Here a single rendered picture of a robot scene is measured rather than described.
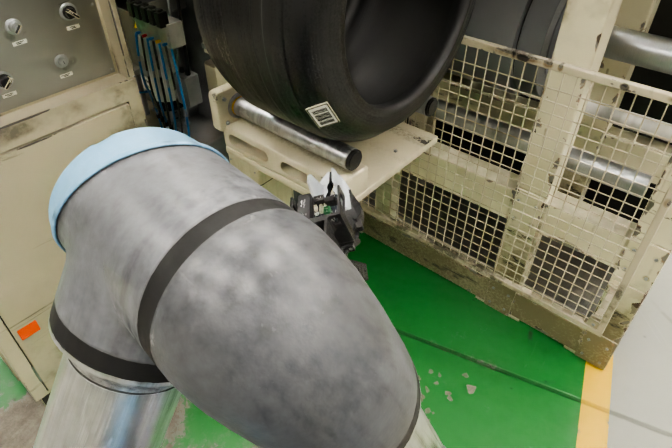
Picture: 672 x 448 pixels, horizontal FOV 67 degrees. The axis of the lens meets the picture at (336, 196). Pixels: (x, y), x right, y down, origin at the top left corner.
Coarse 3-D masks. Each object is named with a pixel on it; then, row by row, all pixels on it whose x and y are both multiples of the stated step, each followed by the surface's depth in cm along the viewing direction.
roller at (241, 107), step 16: (240, 96) 116; (240, 112) 114; (256, 112) 111; (272, 128) 109; (288, 128) 106; (304, 144) 104; (320, 144) 102; (336, 144) 100; (336, 160) 100; (352, 160) 99
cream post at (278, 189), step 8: (216, 72) 127; (224, 80) 126; (232, 160) 143; (240, 160) 140; (240, 168) 142; (248, 168) 139; (248, 176) 141; (256, 176) 138; (264, 176) 139; (264, 184) 140; (272, 184) 143; (280, 184) 146; (272, 192) 145; (280, 192) 148; (288, 192) 151; (288, 200) 152
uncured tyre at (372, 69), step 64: (256, 0) 75; (320, 0) 72; (384, 0) 123; (448, 0) 114; (256, 64) 82; (320, 64) 78; (384, 64) 121; (448, 64) 110; (320, 128) 91; (384, 128) 101
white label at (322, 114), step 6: (324, 102) 84; (306, 108) 85; (312, 108) 85; (318, 108) 85; (324, 108) 85; (330, 108) 85; (312, 114) 86; (318, 114) 86; (324, 114) 86; (330, 114) 87; (318, 120) 88; (324, 120) 88; (330, 120) 88; (336, 120) 88; (318, 126) 89; (324, 126) 89
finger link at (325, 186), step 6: (330, 174) 79; (312, 180) 74; (324, 180) 78; (330, 180) 78; (312, 186) 74; (318, 186) 76; (324, 186) 77; (330, 186) 78; (312, 192) 73; (318, 192) 76; (324, 192) 77; (330, 192) 78
